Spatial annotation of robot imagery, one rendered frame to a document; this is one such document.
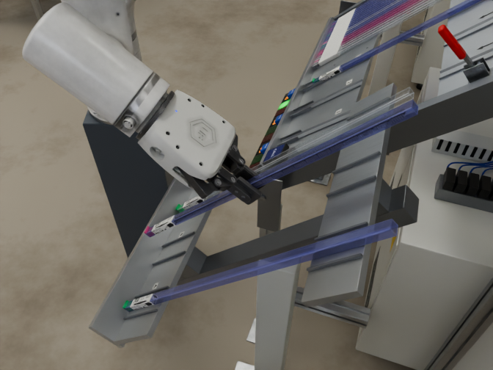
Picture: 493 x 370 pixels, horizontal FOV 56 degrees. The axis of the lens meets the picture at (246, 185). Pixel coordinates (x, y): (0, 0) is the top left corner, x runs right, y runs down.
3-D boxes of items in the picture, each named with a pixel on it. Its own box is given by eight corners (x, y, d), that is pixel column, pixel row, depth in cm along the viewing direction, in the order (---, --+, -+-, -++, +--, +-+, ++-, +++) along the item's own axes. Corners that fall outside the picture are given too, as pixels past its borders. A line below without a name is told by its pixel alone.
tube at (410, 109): (150, 237, 81) (144, 233, 80) (153, 231, 82) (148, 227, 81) (417, 114, 47) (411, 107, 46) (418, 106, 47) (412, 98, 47)
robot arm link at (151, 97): (130, 103, 52) (152, 120, 53) (163, 61, 58) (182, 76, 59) (103, 138, 58) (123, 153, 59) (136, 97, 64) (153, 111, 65)
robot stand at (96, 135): (133, 276, 165) (81, 123, 113) (141, 234, 177) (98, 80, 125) (184, 276, 165) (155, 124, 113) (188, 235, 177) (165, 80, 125)
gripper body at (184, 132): (141, 120, 53) (218, 178, 56) (177, 70, 60) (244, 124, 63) (117, 149, 58) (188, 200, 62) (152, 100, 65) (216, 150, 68)
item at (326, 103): (276, 175, 101) (267, 166, 100) (340, 28, 143) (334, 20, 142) (350, 148, 89) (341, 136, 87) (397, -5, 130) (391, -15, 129)
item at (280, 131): (279, 185, 103) (259, 163, 100) (341, 37, 145) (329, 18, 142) (283, 183, 102) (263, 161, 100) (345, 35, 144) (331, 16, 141)
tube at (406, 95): (180, 213, 92) (176, 210, 92) (183, 208, 93) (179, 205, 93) (413, 99, 58) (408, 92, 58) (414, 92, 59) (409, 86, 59)
